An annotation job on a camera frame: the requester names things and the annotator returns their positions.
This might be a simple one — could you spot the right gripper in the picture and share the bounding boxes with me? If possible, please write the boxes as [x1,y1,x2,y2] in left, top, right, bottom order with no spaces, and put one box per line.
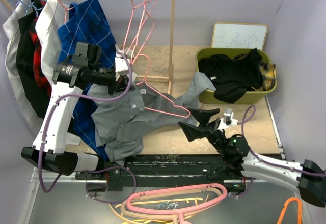
[178,108,228,156]

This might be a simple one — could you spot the pink wire hanger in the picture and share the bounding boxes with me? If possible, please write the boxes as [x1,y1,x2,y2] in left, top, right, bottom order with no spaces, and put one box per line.
[131,54,192,119]
[123,0,156,65]

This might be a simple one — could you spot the grey button shirt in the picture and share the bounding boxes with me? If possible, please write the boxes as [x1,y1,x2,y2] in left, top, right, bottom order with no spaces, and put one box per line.
[92,72,213,165]

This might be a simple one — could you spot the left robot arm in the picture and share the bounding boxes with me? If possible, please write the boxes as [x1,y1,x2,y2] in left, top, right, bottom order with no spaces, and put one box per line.
[21,41,131,179]

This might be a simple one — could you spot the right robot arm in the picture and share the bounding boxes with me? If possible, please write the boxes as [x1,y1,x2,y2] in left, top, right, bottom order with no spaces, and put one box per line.
[178,109,325,208]

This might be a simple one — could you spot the black shirt in bin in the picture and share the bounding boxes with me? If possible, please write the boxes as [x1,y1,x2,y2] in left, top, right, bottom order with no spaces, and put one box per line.
[198,54,247,103]

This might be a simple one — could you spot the blue plaid shirt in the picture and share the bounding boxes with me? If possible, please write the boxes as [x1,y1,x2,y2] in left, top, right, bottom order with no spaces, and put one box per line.
[58,0,116,161]

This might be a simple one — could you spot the red plaid shirt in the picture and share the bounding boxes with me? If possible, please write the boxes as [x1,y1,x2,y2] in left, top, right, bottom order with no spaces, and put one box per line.
[28,0,51,97]

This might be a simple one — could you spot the beige plastic hanger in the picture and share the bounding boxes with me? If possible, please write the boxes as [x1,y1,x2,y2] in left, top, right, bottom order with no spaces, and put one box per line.
[120,183,228,223]

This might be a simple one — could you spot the thick pink plastic hanger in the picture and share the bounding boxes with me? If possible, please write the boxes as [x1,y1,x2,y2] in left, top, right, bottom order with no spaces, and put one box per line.
[126,183,228,223]

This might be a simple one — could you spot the yellow plaid shirt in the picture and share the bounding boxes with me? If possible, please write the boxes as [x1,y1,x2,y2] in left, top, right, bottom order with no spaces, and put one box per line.
[233,53,278,92]

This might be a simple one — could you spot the black hanging shirt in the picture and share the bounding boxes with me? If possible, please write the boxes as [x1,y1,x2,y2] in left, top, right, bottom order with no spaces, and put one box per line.
[16,12,50,119]

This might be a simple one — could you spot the white shirt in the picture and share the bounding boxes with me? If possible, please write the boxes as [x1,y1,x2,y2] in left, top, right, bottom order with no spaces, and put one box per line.
[36,0,86,81]

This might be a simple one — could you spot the pink hanger holding blue shirt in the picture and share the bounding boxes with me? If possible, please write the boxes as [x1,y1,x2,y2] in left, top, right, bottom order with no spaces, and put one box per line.
[57,0,73,24]

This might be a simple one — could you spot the light grey hanging shirt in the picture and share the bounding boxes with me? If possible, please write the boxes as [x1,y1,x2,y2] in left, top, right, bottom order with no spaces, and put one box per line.
[2,6,43,135]

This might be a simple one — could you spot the orange hanger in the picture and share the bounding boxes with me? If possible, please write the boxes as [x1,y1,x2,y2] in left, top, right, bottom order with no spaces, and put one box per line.
[277,197,303,224]

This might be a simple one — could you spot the green laundry bin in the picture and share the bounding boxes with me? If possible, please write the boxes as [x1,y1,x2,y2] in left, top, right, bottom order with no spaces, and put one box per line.
[196,48,277,104]

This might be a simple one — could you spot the small whiteboard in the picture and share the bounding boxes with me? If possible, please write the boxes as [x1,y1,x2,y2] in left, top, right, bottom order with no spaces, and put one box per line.
[211,22,268,50]

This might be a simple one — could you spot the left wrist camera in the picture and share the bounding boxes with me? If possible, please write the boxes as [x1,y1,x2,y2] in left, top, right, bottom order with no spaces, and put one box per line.
[115,51,131,77]

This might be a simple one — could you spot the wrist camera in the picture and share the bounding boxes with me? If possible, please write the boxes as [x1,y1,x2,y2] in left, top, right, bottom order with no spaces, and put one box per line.
[115,51,131,77]
[220,108,238,129]

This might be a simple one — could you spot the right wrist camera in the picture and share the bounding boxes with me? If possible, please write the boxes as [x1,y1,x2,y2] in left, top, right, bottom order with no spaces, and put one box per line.
[220,108,238,129]

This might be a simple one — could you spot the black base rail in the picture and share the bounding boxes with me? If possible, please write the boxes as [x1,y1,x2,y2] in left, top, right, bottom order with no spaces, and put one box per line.
[75,154,252,192]

